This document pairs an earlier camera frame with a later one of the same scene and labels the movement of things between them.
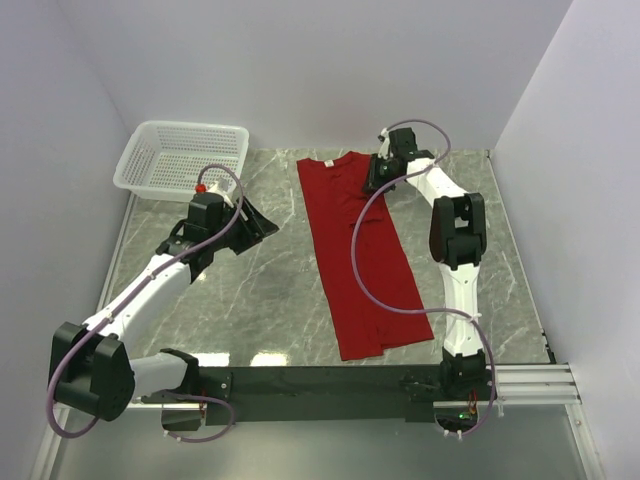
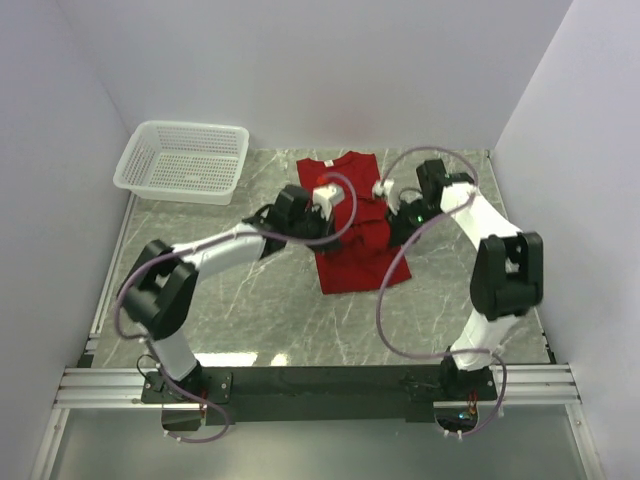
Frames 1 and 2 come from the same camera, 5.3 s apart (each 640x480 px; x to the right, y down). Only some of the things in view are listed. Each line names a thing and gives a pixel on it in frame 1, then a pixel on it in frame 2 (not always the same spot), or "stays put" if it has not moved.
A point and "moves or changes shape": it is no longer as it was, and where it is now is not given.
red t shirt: x=363 y=325 moves or changes shape
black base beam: x=384 y=393 stays put
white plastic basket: x=160 y=161 stays put
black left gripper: x=252 y=235 -> x=325 y=226
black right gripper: x=372 y=182 -> x=399 y=229
